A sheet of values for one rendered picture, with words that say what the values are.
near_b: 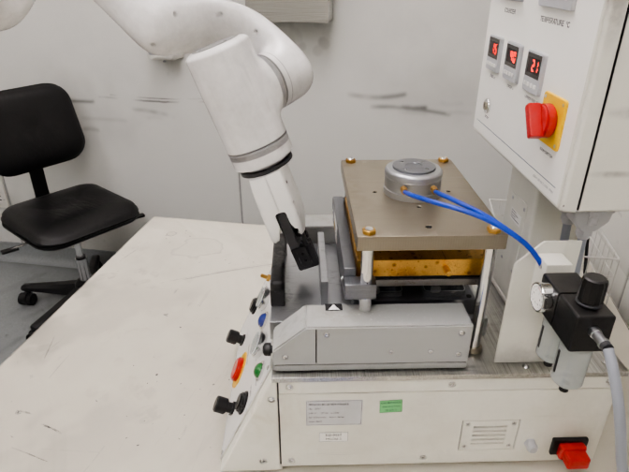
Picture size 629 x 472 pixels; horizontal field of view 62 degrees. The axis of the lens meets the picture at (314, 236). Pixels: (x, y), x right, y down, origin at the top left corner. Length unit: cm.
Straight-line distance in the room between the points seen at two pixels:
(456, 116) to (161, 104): 123
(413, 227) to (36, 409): 68
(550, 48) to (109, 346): 88
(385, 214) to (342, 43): 152
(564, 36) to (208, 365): 75
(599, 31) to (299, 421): 57
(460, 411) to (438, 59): 158
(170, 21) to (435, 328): 51
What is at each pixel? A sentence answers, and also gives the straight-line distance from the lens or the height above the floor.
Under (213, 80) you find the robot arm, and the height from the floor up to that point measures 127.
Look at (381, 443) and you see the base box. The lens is 79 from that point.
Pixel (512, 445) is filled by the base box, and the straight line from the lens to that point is 84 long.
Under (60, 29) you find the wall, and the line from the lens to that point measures 257.
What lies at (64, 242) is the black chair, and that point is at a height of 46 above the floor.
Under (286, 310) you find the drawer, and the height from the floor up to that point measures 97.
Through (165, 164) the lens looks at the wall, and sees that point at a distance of 250.
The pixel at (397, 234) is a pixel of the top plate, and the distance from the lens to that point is 63.
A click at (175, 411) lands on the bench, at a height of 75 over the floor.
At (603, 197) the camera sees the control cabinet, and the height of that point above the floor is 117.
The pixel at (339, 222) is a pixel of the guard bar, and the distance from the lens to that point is 78.
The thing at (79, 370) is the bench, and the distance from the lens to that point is 106.
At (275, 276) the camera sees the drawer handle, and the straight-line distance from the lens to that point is 73.
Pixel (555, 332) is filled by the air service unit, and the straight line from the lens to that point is 65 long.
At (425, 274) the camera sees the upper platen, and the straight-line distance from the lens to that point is 70.
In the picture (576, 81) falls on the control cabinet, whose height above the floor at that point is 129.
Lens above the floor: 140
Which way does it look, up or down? 28 degrees down
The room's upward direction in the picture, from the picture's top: straight up
